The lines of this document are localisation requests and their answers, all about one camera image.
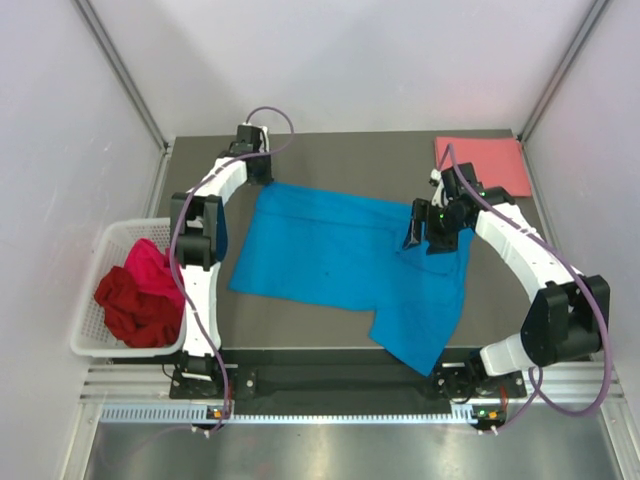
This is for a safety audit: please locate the dark red t shirt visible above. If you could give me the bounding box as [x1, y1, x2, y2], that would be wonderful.
[94, 266, 182, 348]

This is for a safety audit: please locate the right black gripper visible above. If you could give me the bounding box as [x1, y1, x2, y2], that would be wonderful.
[403, 198, 468, 255]

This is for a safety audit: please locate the white slotted cable duct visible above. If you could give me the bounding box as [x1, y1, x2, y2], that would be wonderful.
[100, 403, 501, 425]

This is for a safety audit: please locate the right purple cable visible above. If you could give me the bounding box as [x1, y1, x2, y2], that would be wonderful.
[437, 143, 614, 432]

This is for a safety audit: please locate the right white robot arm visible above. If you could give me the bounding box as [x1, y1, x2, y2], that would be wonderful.
[403, 163, 610, 396]

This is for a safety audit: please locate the white plastic laundry basket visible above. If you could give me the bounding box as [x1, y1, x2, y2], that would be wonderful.
[70, 218, 186, 359]

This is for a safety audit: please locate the magenta t shirt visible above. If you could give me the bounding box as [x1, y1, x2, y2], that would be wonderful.
[124, 238, 185, 310]

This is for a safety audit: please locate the blue t shirt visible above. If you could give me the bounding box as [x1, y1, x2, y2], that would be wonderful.
[229, 183, 474, 376]

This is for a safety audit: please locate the folded pink t shirt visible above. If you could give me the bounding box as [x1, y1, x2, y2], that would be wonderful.
[434, 136, 532, 197]

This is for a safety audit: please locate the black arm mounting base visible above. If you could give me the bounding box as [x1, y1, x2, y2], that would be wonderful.
[169, 347, 526, 404]

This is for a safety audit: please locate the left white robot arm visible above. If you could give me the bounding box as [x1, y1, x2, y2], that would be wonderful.
[170, 122, 273, 400]

